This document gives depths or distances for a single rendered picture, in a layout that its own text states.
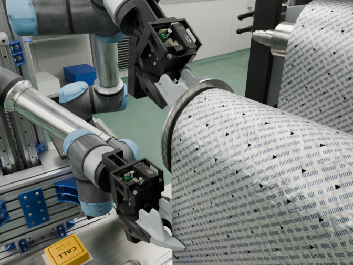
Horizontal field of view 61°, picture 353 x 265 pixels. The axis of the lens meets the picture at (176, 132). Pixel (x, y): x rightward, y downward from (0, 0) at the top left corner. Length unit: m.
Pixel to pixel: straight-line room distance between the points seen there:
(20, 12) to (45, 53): 3.44
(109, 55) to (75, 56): 3.11
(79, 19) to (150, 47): 0.20
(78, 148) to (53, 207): 0.81
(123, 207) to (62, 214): 0.95
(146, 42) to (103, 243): 0.48
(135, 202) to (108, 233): 0.29
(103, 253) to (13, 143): 0.78
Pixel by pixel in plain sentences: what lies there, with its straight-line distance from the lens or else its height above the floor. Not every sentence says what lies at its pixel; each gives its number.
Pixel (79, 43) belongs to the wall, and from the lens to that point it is 4.21.
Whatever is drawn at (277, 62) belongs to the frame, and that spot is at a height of 1.27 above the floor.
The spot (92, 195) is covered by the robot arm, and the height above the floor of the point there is 1.02.
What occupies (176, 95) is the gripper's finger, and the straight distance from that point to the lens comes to 0.44.
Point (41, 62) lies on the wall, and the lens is 4.08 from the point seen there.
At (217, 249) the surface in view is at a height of 1.14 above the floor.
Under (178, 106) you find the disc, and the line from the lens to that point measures 0.37.
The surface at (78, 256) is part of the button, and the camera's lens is 0.71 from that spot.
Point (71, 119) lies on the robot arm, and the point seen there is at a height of 1.12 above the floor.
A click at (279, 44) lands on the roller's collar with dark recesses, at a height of 1.33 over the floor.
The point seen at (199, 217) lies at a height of 1.17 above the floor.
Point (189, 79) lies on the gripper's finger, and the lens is 0.48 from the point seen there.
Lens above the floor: 1.45
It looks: 28 degrees down
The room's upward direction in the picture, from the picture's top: straight up
